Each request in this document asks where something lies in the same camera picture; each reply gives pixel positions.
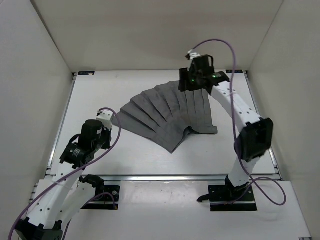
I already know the grey pleated skirt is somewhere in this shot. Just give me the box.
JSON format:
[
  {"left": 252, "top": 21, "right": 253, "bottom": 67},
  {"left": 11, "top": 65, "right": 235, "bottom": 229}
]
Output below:
[{"left": 112, "top": 81, "right": 218, "bottom": 153}]

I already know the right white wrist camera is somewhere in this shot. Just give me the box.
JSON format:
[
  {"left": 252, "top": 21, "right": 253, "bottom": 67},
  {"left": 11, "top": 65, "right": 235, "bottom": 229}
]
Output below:
[{"left": 185, "top": 50, "right": 201, "bottom": 61}]

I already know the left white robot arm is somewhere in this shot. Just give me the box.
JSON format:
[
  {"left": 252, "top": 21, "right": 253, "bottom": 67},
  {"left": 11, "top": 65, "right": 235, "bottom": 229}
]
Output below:
[{"left": 11, "top": 116, "right": 113, "bottom": 240}]

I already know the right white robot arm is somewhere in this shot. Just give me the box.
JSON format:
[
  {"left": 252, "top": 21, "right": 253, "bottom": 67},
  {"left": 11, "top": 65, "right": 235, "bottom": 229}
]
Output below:
[{"left": 178, "top": 52, "right": 274, "bottom": 204}]

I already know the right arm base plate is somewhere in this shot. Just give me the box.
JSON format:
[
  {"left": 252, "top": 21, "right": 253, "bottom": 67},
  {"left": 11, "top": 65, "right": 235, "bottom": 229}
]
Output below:
[{"left": 208, "top": 185, "right": 258, "bottom": 212}]

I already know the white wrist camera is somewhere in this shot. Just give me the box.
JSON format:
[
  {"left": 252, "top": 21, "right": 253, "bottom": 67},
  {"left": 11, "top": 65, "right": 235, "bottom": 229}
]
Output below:
[
  {"left": 96, "top": 110, "right": 114, "bottom": 131},
  {"left": 185, "top": 50, "right": 201, "bottom": 61}
]

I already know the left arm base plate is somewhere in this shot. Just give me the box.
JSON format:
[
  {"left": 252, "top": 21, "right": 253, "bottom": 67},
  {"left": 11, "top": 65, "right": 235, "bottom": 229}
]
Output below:
[{"left": 81, "top": 181, "right": 121, "bottom": 211}]

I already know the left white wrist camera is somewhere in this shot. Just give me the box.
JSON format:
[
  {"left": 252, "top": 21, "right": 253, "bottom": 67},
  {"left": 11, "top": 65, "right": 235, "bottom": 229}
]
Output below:
[{"left": 96, "top": 110, "right": 114, "bottom": 131}]

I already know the blue label sticker left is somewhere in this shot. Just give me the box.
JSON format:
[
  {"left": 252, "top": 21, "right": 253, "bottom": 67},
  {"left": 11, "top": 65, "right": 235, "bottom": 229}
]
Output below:
[{"left": 77, "top": 71, "right": 95, "bottom": 76}]

